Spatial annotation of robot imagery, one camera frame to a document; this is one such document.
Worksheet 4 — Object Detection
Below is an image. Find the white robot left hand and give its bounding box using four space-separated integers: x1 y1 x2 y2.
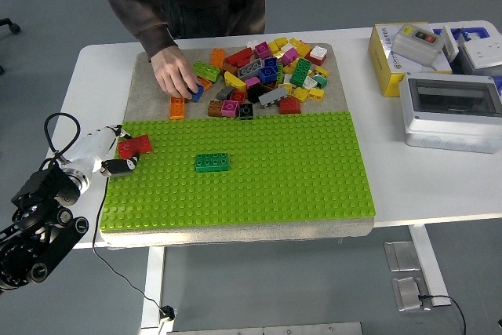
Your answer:
64 124 141 178

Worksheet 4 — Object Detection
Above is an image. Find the person's right hand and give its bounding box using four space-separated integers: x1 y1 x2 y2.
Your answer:
151 45 202 101

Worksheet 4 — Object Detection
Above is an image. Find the blue 2x2 brick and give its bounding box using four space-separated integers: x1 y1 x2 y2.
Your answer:
257 64 278 84
187 84 205 103

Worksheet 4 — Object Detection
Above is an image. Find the lime green 2x4 brick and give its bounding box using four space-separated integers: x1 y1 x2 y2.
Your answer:
191 60 223 83

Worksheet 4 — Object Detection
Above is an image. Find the red 2x4 brick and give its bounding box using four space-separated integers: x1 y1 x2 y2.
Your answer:
117 133 154 160

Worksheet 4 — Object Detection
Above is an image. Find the dark green 2x4 brick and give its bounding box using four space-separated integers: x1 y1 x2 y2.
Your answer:
195 152 231 173
289 57 313 88

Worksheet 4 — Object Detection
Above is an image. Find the yellow curved brick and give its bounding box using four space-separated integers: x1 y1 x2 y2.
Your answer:
223 71 247 93

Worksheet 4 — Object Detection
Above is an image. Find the magenta 2x2 brick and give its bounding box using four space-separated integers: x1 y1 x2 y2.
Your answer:
220 100 239 118
254 41 273 59

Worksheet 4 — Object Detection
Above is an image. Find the long red brick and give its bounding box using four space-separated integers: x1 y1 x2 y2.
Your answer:
224 47 255 67

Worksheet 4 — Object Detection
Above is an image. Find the grey 2x4 brick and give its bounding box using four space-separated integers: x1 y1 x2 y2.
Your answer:
236 59 264 79

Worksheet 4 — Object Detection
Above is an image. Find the long grey brick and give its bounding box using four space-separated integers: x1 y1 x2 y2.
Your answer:
257 86 289 107

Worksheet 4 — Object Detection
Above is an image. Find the red sloped 2x2 brick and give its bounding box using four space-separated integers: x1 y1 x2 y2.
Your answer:
278 97 302 115

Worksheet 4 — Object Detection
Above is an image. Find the lime green baseplate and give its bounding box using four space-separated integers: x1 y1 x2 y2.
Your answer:
99 110 377 233

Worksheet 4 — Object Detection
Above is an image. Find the grey-brown mat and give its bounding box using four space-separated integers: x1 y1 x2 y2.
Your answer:
100 42 376 249

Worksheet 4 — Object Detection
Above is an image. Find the yellow cardboard box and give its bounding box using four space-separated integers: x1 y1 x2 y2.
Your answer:
367 22 456 98

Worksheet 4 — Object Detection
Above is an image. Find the black office chair base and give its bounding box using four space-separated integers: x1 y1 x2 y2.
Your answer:
0 16 21 76

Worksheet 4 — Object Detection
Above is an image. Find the blue plastic bin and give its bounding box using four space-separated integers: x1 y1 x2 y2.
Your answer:
431 25 502 96

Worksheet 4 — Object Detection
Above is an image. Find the white distribution box clear cover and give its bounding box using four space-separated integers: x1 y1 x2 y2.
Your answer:
398 71 502 155

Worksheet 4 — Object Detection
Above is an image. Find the long metal floor plate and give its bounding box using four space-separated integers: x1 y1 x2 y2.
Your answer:
166 321 364 335

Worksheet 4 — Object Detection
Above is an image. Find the thin black cable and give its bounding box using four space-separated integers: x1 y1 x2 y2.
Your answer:
92 177 168 312

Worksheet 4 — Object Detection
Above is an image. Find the white push-button switch box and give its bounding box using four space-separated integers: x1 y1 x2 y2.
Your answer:
391 24 446 69

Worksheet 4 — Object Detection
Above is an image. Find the white switch plate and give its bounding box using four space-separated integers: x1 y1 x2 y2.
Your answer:
442 24 458 64

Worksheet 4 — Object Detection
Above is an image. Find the white wall socket panel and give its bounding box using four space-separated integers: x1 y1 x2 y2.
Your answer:
457 35 502 75

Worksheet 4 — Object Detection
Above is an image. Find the black floor cable with plug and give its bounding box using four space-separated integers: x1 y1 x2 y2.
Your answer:
417 293 467 335

